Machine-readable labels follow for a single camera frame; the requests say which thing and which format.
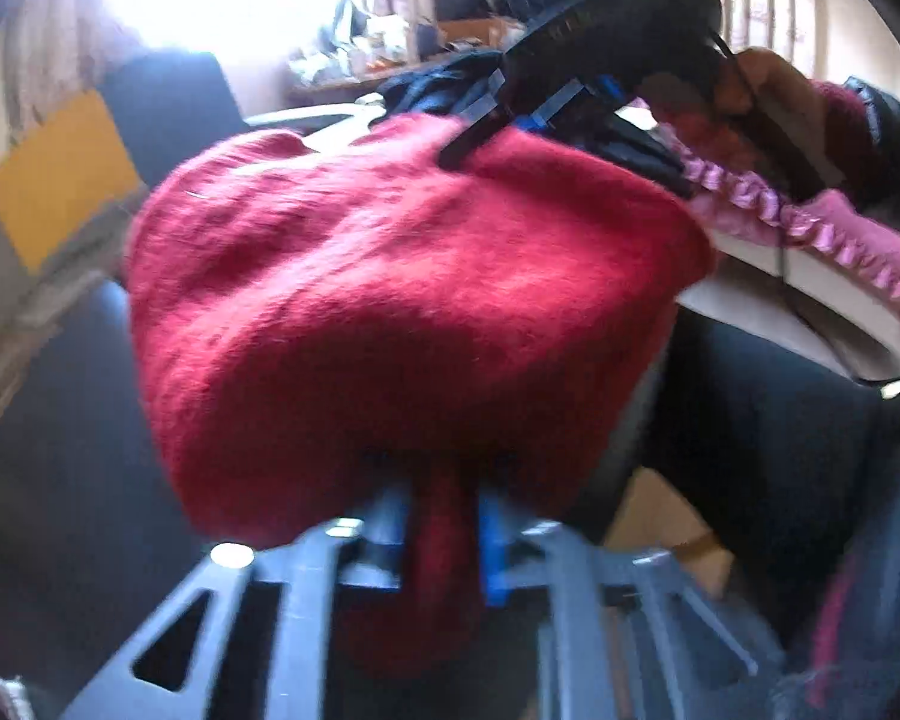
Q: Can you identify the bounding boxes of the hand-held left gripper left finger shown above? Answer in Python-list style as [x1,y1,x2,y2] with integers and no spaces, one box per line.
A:
[60,487,413,720]

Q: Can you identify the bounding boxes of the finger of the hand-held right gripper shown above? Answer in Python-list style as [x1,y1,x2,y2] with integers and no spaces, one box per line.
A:
[436,69,532,170]
[517,76,631,130]

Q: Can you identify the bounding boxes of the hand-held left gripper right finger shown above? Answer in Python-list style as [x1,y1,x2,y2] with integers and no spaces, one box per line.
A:
[478,491,788,720]

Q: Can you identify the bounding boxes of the red knit sweater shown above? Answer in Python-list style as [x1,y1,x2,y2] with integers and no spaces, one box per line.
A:
[124,112,721,680]

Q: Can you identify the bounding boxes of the person's right forearm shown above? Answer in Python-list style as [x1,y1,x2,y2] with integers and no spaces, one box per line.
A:
[806,75,900,241]

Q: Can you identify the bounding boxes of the person's right hand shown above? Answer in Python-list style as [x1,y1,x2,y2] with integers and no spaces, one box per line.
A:
[709,46,830,196]

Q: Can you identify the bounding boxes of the dark blue garment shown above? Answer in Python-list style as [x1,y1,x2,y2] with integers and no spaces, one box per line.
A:
[379,49,695,200]

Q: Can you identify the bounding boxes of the cluttered desk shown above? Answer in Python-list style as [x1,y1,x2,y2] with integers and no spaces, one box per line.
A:
[285,15,526,106]

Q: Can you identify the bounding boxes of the patterned grey curtain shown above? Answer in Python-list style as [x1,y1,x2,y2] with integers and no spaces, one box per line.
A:
[645,0,856,83]

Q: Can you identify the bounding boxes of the white chair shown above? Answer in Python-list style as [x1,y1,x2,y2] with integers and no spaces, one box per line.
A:
[244,101,387,132]

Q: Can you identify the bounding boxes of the cardboard box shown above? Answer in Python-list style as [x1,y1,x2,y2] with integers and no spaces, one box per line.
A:
[607,465,736,601]

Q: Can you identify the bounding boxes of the pink ruffled garment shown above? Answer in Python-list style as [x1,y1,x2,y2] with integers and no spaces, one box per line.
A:
[645,101,900,361]

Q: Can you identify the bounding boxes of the person's dark pants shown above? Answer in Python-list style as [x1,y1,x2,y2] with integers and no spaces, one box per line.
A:
[645,300,900,661]

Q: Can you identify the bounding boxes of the blue bed sheet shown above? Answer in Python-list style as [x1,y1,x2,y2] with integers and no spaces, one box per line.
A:
[0,277,218,691]

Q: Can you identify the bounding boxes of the grey yellow blue blanket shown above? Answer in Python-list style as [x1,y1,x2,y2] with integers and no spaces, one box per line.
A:
[0,52,245,406]

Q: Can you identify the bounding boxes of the white floral bedding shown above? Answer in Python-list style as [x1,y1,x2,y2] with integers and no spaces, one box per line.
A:
[0,0,121,128]

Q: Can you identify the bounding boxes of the black cable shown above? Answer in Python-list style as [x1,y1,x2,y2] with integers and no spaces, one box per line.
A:
[709,30,900,387]

